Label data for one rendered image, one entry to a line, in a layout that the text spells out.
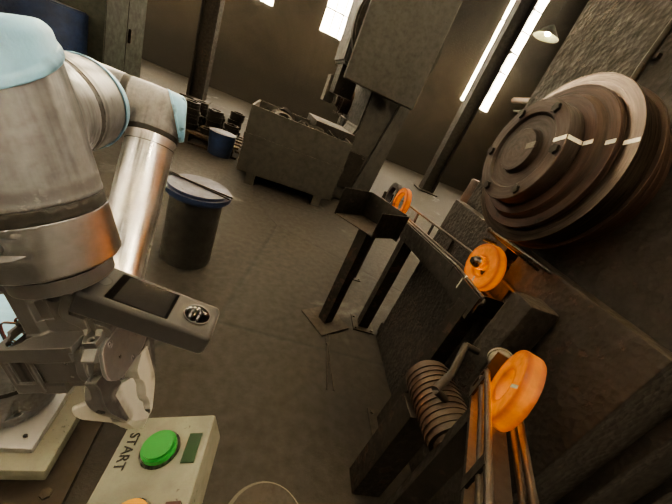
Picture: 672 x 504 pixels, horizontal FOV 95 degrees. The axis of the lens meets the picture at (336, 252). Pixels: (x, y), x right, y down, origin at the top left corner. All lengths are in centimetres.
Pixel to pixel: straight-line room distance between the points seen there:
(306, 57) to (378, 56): 749
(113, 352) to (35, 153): 17
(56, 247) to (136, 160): 62
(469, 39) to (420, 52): 832
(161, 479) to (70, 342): 21
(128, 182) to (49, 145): 62
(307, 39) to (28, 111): 1071
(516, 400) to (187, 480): 50
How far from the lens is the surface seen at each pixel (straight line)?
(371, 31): 348
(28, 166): 28
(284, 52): 1092
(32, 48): 28
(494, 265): 107
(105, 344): 34
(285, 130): 320
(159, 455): 48
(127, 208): 88
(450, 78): 1169
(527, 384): 65
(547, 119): 103
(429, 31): 368
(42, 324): 37
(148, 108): 93
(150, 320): 32
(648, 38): 134
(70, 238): 29
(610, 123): 97
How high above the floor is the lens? 104
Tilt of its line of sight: 24 degrees down
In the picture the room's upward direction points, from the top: 24 degrees clockwise
